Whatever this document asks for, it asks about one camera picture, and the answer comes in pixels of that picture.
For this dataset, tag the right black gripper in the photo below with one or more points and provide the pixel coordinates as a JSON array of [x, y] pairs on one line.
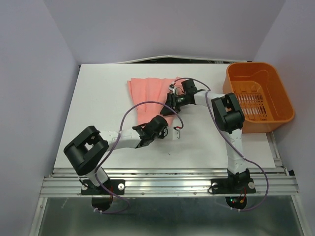
[[171, 100]]

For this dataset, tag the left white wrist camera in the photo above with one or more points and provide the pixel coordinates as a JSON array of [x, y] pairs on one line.
[[176, 132]]

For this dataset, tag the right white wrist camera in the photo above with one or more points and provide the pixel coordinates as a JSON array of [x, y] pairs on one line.
[[176, 90]]

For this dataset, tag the orange plastic basket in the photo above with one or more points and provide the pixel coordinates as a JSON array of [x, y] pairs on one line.
[[261, 94]]

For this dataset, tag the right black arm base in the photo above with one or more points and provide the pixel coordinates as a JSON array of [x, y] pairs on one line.
[[235, 186]]

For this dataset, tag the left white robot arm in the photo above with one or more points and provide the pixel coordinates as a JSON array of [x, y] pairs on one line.
[[85, 151]]

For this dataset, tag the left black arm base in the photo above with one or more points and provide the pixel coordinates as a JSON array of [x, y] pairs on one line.
[[102, 197]]

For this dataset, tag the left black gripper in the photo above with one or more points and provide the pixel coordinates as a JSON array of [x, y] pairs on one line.
[[164, 132]]

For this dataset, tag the pink pleated skirt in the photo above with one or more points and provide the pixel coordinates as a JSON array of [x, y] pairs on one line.
[[151, 90]]

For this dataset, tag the aluminium rail frame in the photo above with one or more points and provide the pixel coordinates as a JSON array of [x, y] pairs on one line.
[[173, 202]]

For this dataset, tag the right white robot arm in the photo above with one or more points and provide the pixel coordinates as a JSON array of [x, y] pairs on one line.
[[226, 114]]

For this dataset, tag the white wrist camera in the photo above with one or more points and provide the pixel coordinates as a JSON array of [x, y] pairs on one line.
[[176, 90], [176, 132]]

